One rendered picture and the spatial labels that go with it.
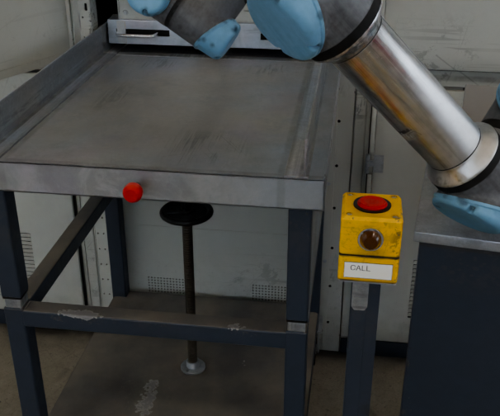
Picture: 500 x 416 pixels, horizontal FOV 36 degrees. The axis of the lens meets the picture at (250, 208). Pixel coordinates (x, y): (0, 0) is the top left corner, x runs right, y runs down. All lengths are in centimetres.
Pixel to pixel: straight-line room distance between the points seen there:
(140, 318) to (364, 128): 78
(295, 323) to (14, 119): 64
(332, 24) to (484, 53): 95
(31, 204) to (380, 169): 95
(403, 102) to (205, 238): 116
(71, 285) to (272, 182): 114
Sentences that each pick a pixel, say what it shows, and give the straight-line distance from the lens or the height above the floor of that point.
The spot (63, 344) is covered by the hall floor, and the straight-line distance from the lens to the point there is 232.
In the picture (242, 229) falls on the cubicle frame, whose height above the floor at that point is 38.
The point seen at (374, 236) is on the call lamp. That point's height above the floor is 88.
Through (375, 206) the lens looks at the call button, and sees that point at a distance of 101.
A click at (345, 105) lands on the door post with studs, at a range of 189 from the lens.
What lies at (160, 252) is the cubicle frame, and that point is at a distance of 214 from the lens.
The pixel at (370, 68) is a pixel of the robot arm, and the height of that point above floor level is 108.
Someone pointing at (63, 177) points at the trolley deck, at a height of 82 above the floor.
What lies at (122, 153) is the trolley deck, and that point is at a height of 85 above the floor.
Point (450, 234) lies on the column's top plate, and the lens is 130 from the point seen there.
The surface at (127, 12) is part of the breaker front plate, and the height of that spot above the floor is 94.
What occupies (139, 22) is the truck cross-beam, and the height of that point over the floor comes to 92.
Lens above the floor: 135
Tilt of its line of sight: 27 degrees down
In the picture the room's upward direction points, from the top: straight up
